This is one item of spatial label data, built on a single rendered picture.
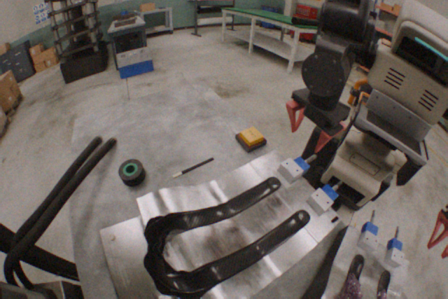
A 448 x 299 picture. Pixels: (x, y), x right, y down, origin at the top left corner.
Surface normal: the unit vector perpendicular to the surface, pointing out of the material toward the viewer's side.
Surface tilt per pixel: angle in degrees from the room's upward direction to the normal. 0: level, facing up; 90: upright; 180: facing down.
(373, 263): 0
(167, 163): 0
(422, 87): 98
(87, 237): 0
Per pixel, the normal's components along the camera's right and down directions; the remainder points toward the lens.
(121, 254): 0.04, -0.74
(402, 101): -0.68, 0.57
